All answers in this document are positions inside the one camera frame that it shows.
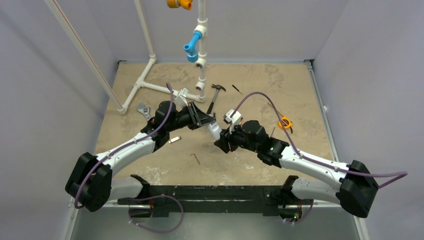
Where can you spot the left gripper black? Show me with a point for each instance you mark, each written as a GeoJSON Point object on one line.
{"type": "Point", "coordinates": [197, 118]}

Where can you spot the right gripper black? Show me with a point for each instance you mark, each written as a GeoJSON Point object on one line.
{"type": "Point", "coordinates": [230, 139]}

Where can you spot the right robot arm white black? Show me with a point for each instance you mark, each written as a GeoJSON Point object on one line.
{"type": "Point", "coordinates": [349, 185]}

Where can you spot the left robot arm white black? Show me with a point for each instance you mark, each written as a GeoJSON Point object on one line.
{"type": "Point", "coordinates": [91, 182]}

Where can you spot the gold battery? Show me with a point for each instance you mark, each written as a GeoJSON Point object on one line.
{"type": "Point", "coordinates": [174, 139]}

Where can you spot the orange tape measure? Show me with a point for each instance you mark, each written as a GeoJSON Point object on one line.
{"type": "Point", "coordinates": [284, 122]}

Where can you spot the blue pipe fitting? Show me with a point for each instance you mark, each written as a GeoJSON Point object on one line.
{"type": "Point", "coordinates": [190, 47]}

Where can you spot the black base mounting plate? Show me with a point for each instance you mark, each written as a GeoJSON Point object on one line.
{"type": "Point", "coordinates": [268, 200]}

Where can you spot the orange pipe fitting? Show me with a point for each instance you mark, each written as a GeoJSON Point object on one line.
{"type": "Point", "coordinates": [185, 4]}

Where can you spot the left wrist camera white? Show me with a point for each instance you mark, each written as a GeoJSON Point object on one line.
{"type": "Point", "coordinates": [180, 97]}

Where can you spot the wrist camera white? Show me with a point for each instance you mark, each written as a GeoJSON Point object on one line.
{"type": "Point", "coordinates": [232, 118]}
{"type": "Point", "coordinates": [180, 97]}

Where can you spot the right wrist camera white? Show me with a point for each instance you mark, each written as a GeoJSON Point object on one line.
{"type": "Point", "coordinates": [232, 118]}

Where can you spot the black handled hammer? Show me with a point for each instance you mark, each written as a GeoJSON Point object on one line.
{"type": "Point", "coordinates": [217, 88]}

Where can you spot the adjustable wrench red handle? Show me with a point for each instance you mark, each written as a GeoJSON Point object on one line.
{"type": "Point", "coordinates": [144, 110]}

